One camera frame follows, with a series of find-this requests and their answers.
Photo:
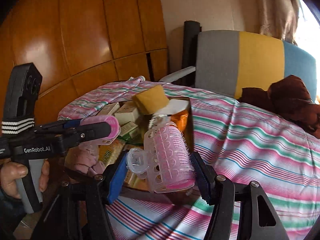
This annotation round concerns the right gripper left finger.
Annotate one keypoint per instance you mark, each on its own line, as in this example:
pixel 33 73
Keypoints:
pixel 78 210

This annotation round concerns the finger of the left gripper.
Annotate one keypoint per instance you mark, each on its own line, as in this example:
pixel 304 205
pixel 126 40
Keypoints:
pixel 58 126
pixel 75 136

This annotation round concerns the yellow sponge block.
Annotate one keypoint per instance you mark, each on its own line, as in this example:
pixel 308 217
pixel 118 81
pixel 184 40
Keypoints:
pixel 151 100

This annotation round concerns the pale pink clip hair roller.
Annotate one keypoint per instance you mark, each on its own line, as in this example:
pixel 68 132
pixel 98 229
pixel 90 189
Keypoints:
pixel 164 161

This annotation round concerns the cream tea box with barcode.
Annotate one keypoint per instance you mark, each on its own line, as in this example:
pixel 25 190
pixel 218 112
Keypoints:
pixel 110 109

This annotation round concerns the cream tea box with print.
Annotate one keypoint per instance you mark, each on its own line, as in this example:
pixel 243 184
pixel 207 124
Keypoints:
pixel 128 112

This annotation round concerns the left hand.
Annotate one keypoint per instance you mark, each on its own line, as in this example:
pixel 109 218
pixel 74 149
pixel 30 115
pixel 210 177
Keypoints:
pixel 11 171

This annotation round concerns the pink rolled sock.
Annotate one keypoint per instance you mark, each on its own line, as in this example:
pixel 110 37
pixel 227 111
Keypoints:
pixel 86 160

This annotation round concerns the yellow green packet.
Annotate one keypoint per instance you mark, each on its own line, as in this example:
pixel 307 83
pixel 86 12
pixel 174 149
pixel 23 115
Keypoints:
pixel 108 154

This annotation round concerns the green tea box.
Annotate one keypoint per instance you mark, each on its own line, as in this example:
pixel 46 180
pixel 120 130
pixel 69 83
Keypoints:
pixel 128 131

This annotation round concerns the gold metal tin tray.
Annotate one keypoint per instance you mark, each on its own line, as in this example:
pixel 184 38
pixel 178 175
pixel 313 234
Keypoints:
pixel 137 188

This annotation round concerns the wooden wardrobe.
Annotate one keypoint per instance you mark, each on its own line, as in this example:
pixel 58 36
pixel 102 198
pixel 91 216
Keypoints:
pixel 79 45

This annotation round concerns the orange translucent item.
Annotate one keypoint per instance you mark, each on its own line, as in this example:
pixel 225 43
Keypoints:
pixel 180 119

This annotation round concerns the dark brown blanket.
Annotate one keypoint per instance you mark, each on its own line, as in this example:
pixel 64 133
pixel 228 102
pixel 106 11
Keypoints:
pixel 288 98

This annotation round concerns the grey yellow blue chair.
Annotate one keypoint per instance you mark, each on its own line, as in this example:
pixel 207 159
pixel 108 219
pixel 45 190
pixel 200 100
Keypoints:
pixel 228 61

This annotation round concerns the beige curtains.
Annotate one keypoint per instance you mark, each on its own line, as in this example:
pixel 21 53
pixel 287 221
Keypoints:
pixel 279 19

